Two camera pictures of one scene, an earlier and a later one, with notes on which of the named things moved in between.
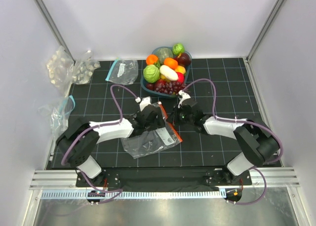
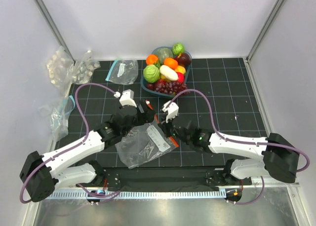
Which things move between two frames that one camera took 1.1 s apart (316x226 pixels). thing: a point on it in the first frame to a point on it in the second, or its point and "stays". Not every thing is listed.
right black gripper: [173, 118] to [164, 126]
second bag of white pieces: [84, 68] stays
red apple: [180, 78] stays
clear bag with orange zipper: [142, 143] stays
